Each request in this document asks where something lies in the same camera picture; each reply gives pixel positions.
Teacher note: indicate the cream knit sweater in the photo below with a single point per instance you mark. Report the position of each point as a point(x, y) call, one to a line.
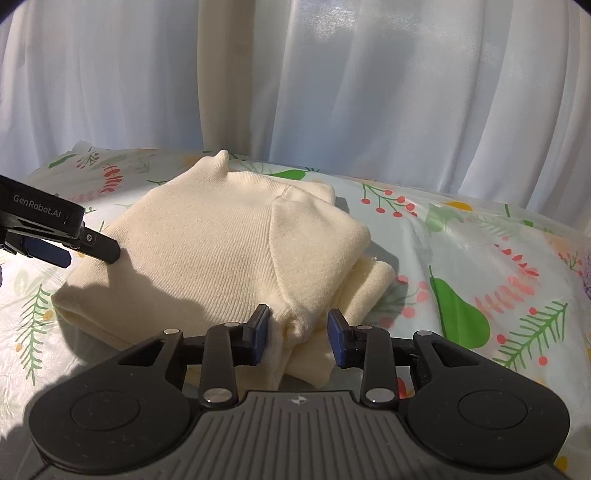
point(217, 249)

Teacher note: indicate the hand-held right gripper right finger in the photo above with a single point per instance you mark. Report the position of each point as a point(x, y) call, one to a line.
point(337, 339)

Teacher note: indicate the fruit and leaf printed bedsheet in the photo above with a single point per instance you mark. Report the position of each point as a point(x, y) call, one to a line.
point(461, 258)

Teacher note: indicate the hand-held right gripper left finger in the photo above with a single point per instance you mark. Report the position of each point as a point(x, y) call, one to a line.
point(259, 334)

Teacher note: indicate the white sheer curtain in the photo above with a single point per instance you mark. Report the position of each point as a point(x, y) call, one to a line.
point(323, 92)

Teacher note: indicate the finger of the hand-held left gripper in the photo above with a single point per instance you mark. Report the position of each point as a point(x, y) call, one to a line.
point(99, 243)
point(46, 251)

